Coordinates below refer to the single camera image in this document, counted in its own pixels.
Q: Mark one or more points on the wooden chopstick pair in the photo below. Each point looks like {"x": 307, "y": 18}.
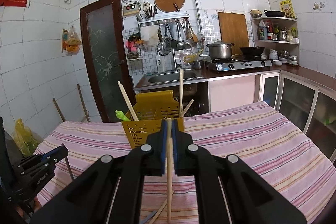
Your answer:
{"x": 181, "y": 78}
{"x": 127, "y": 100}

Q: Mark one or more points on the green frog handle fork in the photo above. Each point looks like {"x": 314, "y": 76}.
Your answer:
{"x": 120, "y": 115}

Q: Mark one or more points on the long wooden chopstick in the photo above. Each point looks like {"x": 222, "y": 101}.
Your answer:
{"x": 185, "y": 110}

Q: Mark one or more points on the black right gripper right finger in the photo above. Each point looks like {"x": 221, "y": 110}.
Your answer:
{"x": 228, "y": 190}

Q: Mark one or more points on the wooden stick against wall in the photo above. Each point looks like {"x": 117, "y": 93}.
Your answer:
{"x": 58, "y": 110}

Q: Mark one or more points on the rectangular wooden cutting board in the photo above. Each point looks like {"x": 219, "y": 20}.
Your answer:
{"x": 233, "y": 29}

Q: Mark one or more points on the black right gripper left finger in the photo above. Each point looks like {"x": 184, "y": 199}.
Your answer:
{"x": 110, "y": 190}

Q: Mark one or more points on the pink striped tablecloth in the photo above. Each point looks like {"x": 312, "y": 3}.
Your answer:
{"x": 262, "y": 137}

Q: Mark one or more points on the dark glass door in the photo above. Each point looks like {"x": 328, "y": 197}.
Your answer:
{"x": 101, "y": 25}

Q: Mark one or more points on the hanging utensil rack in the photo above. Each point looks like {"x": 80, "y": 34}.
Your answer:
{"x": 185, "y": 40}

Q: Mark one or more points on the yellow plastic bag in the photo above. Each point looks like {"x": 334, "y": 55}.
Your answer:
{"x": 24, "y": 139}

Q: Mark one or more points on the wooden chopstick behind finger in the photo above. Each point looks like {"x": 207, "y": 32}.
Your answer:
{"x": 169, "y": 156}

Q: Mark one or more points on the orange hanging bag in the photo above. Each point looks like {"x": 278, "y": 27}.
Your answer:
{"x": 71, "y": 42}

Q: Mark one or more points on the white electric box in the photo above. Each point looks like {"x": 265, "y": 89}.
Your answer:
{"x": 132, "y": 9}

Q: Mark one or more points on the glass door cabinet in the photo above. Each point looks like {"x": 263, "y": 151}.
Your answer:
{"x": 306, "y": 104}

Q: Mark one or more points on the corner wall shelf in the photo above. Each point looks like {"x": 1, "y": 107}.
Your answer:
{"x": 277, "y": 33}

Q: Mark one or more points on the gas stove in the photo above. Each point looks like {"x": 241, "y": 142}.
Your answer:
{"x": 221, "y": 66}

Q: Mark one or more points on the yellow plastic utensil basket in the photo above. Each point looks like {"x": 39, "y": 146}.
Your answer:
{"x": 151, "y": 109}

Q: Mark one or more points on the steel kitchen sink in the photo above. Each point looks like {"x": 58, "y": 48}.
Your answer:
{"x": 170, "y": 77}

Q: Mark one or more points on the yellow wall poster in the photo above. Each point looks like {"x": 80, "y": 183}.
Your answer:
{"x": 287, "y": 7}

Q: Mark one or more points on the black wok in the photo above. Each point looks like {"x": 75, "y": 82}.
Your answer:
{"x": 252, "y": 53}

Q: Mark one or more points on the steel cooking pot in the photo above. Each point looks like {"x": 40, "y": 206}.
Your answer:
{"x": 220, "y": 50}

